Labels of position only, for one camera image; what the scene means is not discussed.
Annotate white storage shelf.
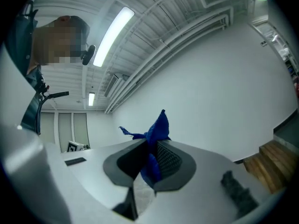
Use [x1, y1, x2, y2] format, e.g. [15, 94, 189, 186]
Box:
[277, 30, 299, 79]

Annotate blue cloth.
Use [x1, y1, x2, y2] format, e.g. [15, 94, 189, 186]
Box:
[118, 109, 172, 187]

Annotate white ceiling pipe bundle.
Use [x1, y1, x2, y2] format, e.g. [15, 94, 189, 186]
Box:
[105, 6, 234, 114]

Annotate raised wooden pallet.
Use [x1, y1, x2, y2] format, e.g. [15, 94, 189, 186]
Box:
[258, 140, 299, 175]

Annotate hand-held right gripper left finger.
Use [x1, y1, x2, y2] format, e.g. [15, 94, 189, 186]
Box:
[45, 138, 150, 221]

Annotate long ceiling tube lamp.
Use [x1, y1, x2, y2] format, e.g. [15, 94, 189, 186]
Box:
[93, 6, 135, 67]

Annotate white air conditioner unit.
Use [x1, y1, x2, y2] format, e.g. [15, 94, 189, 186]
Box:
[104, 73, 129, 98]

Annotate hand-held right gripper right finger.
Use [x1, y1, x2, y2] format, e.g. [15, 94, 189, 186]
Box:
[137, 139, 289, 224]

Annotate person's head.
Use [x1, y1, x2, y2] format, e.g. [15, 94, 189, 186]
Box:
[32, 15, 91, 66]

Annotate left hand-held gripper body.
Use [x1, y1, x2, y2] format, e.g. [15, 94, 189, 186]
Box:
[66, 141, 91, 153]

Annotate low wooden pallet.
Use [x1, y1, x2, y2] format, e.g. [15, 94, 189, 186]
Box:
[242, 152, 294, 194]

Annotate person's teal shirt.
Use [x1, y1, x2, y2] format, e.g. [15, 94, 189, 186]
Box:
[4, 8, 49, 135]

